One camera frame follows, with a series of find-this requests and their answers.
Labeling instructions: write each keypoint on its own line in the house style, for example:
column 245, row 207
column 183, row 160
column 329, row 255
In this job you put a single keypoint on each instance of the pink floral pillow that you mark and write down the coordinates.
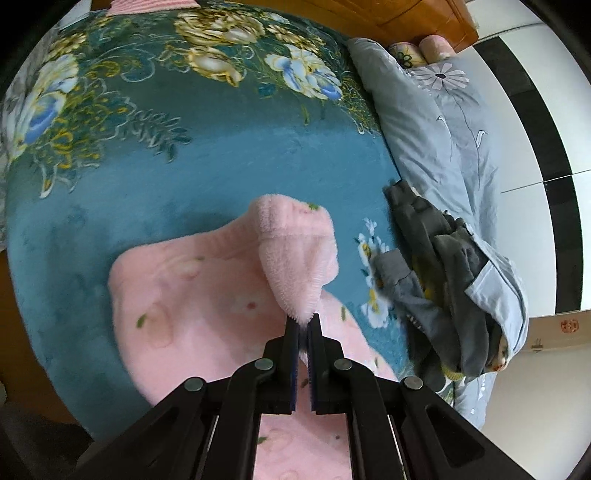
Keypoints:
column 406, row 54

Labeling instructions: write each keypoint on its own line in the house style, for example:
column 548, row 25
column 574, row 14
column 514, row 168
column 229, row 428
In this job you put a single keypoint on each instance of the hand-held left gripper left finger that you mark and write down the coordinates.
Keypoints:
column 292, row 364

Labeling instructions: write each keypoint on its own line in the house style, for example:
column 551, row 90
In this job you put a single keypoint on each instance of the pink fleece pajama pants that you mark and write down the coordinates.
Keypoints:
column 184, row 300

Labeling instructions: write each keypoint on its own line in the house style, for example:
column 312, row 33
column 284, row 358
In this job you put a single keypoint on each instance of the teal floral blanket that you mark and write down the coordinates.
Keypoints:
column 207, row 138

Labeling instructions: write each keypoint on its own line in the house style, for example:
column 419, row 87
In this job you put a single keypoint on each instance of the dark grey garment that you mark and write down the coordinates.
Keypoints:
column 452, row 286

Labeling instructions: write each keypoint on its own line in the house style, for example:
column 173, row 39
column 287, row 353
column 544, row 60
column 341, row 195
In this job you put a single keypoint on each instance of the plain pink pillow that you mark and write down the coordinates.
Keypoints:
column 438, row 46

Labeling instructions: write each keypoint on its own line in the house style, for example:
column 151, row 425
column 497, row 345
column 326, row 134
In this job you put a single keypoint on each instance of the beige door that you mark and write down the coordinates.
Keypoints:
column 563, row 334

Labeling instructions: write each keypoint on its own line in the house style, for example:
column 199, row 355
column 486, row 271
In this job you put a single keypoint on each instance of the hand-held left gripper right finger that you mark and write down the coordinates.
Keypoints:
column 316, row 364

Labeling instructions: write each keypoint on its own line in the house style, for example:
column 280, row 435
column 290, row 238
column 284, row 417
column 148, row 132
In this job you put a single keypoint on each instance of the white wardrobe with black band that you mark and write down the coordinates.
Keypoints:
column 531, row 161

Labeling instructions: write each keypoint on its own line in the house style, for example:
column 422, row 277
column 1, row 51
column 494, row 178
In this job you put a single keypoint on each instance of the grey floral duvet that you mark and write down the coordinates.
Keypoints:
column 425, row 138

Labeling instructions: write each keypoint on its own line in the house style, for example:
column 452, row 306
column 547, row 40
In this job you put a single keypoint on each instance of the pink fleece pajama top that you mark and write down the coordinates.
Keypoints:
column 152, row 4

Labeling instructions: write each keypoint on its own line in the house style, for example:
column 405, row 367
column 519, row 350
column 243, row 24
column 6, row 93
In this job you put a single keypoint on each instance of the wooden headboard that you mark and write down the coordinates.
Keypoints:
column 406, row 21

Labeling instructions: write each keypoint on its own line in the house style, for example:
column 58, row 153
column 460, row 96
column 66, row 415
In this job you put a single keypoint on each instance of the olive garment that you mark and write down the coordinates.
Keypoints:
column 425, row 277

